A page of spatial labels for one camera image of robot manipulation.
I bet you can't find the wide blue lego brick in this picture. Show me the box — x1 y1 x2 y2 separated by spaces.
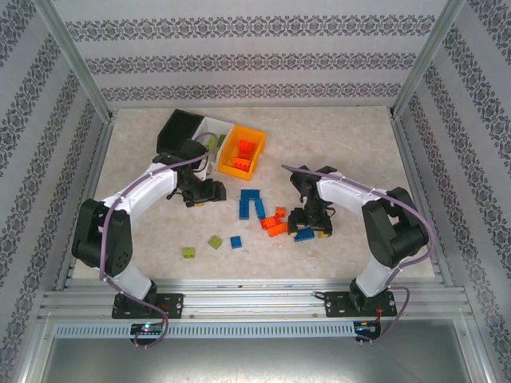
294 227 319 243

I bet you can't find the yellow plastic bin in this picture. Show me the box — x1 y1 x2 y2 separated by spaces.
217 124 267 181

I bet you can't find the white plastic bin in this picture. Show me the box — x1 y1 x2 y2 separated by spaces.
194 116 236 180

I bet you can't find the black plastic bin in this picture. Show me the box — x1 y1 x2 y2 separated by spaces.
156 109 205 156

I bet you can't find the circuit board with green light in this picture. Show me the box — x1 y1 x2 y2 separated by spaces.
130 323 164 335

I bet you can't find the grey metal panel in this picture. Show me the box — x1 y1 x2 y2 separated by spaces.
23 337 492 383

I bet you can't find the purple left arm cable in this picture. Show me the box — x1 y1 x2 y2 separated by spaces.
97 133 220 350

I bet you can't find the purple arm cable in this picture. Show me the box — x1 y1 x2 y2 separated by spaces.
280 164 436 345
97 133 220 350

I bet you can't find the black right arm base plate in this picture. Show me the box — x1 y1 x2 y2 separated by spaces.
323 290 396 319

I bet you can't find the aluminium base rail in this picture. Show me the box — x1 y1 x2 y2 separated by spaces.
38 278 472 321

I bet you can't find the aluminium table side rail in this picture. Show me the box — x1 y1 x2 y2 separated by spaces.
389 107 455 287
55 110 117 291

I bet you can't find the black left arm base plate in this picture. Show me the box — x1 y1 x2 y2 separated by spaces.
111 293 184 320

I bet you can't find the slotted grey cable duct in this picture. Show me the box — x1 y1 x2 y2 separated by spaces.
53 321 357 339

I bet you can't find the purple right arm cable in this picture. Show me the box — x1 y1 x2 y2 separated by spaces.
280 164 436 345

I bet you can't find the aluminium frame post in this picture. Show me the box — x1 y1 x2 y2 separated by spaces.
30 0 115 123
389 0 468 119

